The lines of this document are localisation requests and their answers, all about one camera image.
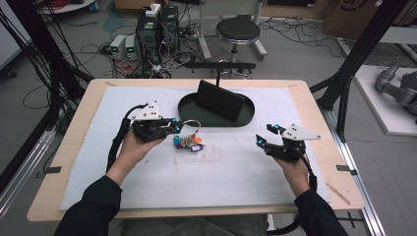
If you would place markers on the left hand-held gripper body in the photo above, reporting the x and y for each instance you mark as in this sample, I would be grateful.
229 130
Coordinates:
149 126

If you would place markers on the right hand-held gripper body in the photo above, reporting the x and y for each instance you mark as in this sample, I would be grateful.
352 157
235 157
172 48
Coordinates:
293 144

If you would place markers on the keys with coloured tags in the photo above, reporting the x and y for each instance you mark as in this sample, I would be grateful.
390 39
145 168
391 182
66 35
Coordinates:
187 142

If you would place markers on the black oval tray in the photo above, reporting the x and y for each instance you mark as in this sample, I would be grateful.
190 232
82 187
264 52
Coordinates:
213 119

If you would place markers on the black wallet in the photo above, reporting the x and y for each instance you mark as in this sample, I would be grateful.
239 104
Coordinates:
219 100

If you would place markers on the person's left hand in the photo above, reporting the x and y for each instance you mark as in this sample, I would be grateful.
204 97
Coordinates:
132 154

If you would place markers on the person's right hand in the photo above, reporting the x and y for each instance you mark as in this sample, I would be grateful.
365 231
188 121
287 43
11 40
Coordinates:
295 177

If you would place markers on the white table mat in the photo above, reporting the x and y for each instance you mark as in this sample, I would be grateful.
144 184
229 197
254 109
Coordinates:
229 173

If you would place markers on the black tape piece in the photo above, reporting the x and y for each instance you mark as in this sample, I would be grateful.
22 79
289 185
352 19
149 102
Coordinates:
52 170
345 169

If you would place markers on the black T-shaped stand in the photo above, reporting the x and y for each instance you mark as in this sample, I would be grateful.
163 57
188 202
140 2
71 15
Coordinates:
219 65

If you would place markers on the silver power supply box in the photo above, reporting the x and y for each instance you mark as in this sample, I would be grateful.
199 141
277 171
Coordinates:
131 47
117 46

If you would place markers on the white floor platform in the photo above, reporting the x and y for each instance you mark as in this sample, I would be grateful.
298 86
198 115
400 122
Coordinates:
377 108

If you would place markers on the slim black computer tower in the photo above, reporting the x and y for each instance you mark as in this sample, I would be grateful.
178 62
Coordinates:
169 26

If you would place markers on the person's grey trousers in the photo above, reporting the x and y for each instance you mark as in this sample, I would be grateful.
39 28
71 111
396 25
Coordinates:
196 226

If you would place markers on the black round stool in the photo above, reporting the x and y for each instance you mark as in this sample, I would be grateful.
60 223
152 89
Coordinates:
237 29

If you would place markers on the brown cardboard box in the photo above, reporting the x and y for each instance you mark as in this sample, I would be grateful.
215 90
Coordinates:
354 18

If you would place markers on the round white table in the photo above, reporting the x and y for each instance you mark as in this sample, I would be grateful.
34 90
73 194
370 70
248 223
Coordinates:
70 6

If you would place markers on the aluminium rail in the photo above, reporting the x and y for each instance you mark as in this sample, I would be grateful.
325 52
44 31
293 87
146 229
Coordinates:
23 177
364 196

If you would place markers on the white metal stand frame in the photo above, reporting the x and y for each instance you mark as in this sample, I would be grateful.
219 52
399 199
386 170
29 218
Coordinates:
204 36

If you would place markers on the black metal frame strut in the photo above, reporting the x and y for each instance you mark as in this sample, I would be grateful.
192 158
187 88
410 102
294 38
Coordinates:
359 55

